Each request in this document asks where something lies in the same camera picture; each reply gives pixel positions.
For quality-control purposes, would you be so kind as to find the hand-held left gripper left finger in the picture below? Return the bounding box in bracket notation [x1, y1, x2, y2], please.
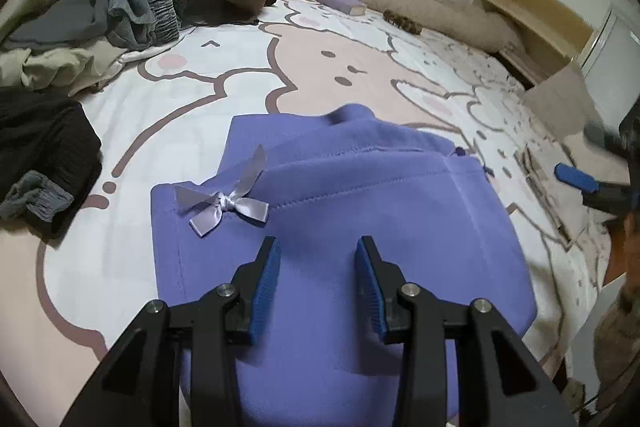
[60, 236, 281, 427]

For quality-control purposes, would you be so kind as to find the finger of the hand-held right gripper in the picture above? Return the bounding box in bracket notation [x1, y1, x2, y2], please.
[554, 162, 640, 214]

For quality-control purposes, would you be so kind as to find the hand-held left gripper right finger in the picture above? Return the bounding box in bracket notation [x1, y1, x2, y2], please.
[354, 236, 576, 427]

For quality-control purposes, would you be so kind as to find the purple garment with satin bow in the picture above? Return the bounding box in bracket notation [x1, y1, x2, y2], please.
[150, 103, 539, 422]

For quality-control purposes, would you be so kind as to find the white cabinet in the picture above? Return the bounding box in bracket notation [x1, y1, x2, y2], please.
[580, 3, 640, 84]

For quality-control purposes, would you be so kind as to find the wooden bedside shelf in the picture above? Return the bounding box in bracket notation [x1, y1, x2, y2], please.
[479, 0, 594, 86]

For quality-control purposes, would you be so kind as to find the cartoon printed bed sheet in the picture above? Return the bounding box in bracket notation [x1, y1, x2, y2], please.
[0, 0, 618, 427]

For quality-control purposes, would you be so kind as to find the brown scrunchie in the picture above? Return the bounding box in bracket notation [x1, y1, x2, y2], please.
[382, 9, 424, 34]

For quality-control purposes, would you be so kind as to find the grey knit cuff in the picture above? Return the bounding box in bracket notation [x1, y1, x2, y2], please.
[0, 170, 76, 224]

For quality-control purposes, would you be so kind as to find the black ribbed garment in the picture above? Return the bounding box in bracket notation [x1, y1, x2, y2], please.
[0, 86, 104, 241]

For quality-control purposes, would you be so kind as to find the purple book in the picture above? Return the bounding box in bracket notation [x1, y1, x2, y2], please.
[315, 0, 366, 16]

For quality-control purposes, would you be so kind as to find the beige garment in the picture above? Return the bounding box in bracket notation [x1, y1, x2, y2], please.
[0, 0, 151, 96]

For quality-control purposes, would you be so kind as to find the grey cloth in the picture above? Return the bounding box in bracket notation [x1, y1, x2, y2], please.
[4, 0, 112, 54]

